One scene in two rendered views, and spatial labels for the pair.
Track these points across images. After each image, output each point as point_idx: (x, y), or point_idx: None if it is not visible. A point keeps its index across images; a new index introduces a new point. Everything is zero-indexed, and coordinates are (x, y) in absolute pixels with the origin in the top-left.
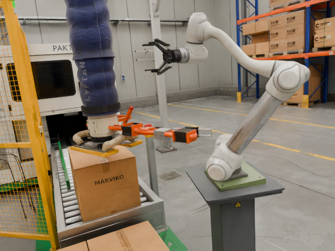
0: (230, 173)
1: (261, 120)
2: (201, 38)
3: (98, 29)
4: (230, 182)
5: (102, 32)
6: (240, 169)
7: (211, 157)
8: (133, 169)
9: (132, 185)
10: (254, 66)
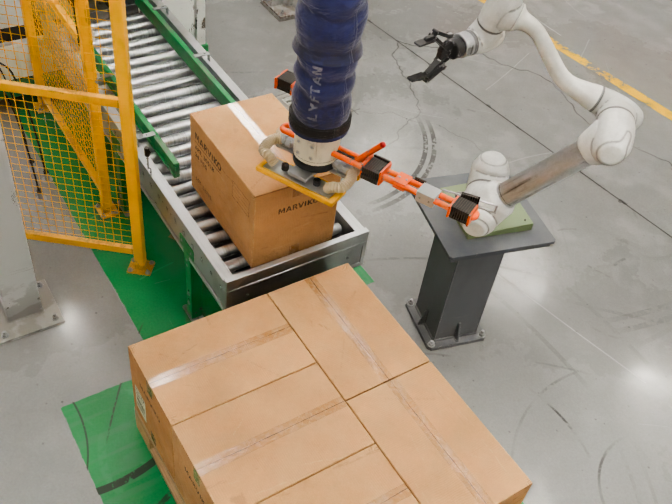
0: (493, 229)
1: (558, 179)
2: (505, 30)
3: (356, 22)
4: None
5: (361, 26)
6: None
7: None
8: None
9: (328, 210)
10: (571, 91)
